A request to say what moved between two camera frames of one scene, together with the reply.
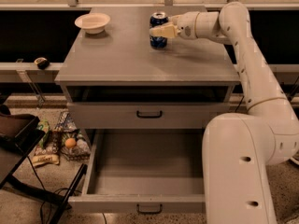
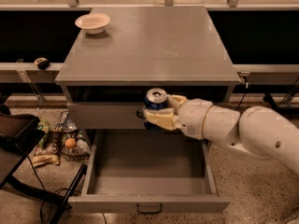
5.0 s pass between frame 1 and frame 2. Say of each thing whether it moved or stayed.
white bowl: stayed
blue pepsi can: moved
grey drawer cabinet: stayed
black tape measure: stayed
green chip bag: stayed
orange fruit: stayed
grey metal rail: stayed
